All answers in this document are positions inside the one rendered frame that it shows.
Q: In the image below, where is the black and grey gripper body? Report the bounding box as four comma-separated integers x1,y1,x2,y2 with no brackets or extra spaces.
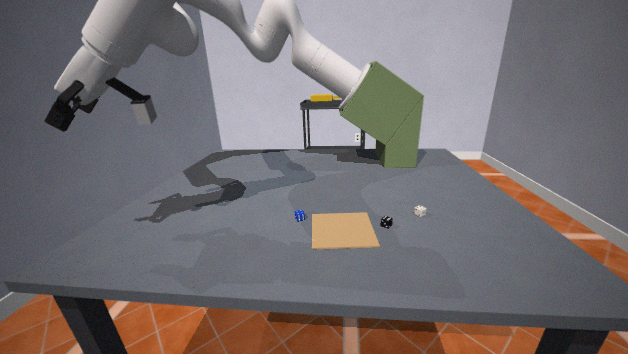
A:
54,36,131,105

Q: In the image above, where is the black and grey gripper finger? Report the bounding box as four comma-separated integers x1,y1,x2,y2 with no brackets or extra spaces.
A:
76,96,98,114
45,80,84,131

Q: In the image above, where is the white die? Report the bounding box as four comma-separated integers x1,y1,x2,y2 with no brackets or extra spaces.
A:
414,206,426,217

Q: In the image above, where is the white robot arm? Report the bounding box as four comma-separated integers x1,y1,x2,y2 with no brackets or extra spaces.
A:
82,0,370,125

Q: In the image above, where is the tan flat mat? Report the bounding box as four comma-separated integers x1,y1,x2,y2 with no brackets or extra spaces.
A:
312,212,380,250

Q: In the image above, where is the black die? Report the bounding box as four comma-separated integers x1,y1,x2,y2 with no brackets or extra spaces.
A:
381,216,393,228

